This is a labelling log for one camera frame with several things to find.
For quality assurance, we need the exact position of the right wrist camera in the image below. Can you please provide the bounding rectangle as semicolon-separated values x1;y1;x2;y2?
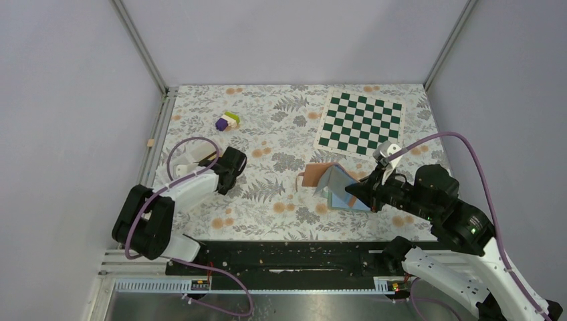
372;140;402;185

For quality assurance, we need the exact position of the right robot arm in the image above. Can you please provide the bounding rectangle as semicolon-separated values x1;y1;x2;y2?
345;165;563;320

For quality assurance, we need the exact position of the aluminium frame post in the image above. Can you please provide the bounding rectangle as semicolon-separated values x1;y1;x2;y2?
423;0;479;92
110;0;169;96

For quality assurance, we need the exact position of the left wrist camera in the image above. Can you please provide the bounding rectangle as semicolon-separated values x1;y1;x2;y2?
174;163;197;177

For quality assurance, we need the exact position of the purple toy block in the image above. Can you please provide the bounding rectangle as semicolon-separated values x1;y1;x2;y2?
215;118;229;132

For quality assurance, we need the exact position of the perforated metal strip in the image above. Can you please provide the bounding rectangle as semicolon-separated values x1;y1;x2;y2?
114;277;402;295

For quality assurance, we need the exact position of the right aluminium frame post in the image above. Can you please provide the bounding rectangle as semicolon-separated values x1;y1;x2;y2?
423;0;479;92

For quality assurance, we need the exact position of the left controller board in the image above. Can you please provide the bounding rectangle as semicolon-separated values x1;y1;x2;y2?
190;279;211;292

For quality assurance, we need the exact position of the controller board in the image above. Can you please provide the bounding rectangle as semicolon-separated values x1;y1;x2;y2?
386;280;411;293
190;279;211;292

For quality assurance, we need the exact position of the lime green toy block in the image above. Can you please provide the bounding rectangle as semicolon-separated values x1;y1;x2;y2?
224;112;241;124

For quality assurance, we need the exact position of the cream toy block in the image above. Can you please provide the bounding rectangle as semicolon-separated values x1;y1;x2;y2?
222;114;238;128

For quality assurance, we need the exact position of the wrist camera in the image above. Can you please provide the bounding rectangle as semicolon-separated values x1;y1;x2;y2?
372;140;402;185
174;163;197;177

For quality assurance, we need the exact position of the green card holder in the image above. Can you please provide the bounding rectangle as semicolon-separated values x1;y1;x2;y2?
327;192;371;212

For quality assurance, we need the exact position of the brown leather wallet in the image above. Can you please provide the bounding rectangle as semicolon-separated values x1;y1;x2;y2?
295;162;359;202

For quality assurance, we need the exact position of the right controller board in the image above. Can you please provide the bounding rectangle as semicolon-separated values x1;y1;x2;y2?
386;280;411;293

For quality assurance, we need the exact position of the floral table cloth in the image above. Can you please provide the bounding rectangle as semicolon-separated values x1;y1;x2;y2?
154;85;433;241

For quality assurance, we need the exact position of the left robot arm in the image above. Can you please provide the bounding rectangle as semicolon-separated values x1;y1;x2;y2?
112;147;247;262

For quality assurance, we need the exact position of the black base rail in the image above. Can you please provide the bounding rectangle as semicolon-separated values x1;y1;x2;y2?
164;235;427;291

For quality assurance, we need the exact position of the green white chess mat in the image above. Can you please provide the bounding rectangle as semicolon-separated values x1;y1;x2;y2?
314;88;407;158

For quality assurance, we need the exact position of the left aluminium frame post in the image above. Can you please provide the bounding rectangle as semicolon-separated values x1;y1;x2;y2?
110;0;169;96

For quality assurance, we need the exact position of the clear plastic divided tray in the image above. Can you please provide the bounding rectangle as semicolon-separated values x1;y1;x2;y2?
165;140;216;181

